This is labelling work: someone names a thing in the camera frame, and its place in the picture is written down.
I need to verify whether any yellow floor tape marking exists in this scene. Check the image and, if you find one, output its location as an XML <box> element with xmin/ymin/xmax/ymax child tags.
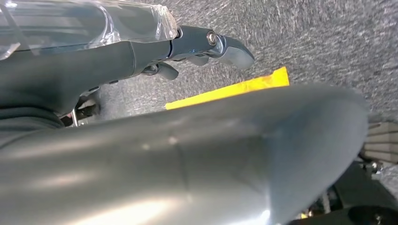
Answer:
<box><xmin>165</xmin><ymin>66</ymin><xmax>291</xmax><ymax>111</ymax></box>

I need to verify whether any ribbed grey left arm sleeve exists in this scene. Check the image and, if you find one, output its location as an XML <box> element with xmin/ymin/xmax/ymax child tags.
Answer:
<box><xmin>0</xmin><ymin>107</ymin><xmax>64</xmax><ymax>147</ymax></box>

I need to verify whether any ribbed robot foot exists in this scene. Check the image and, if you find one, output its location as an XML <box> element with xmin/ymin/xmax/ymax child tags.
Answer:
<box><xmin>359</xmin><ymin>120</ymin><xmax>398</xmax><ymax>165</ymax></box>

